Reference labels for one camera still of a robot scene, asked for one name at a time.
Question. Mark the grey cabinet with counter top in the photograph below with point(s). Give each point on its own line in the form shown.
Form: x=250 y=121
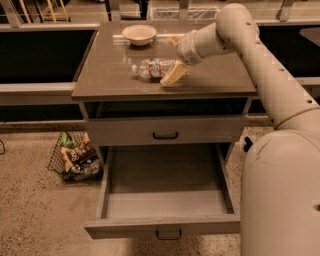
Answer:
x=107 y=89

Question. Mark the white ceramic bowl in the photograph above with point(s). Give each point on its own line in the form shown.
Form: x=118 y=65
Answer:
x=139 y=35

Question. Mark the black wheeled stand base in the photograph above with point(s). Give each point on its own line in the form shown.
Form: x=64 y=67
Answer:
x=248 y=144

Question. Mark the closed grey upper drawer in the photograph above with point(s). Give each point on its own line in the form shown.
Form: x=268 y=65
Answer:
x=166 y=130

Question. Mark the clear plastic water bottle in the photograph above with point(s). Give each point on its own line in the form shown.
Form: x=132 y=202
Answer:
x=152 y=68

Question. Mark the wire basket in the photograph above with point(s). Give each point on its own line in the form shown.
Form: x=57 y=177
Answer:
x=89 y=170

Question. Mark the open grey middle drawer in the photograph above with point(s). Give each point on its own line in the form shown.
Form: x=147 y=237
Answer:
x=166 y=192

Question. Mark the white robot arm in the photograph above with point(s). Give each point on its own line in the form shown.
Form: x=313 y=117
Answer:
x=280 y=187

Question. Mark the grey metal railing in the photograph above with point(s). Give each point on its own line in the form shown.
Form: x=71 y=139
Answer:
x=34 y=69

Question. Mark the brown snack bag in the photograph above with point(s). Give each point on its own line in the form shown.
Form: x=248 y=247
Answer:
x=76 y=153

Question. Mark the clear plastic bin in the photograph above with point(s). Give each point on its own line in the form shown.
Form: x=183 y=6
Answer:
x=192 y=13

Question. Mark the yellow wooden chair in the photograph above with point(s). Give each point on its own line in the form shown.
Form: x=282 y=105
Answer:
x=43 y=11

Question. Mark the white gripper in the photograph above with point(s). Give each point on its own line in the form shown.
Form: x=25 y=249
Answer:
x=186 y=50

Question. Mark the green snack bag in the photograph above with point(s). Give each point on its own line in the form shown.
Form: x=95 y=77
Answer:
x=66 y=140

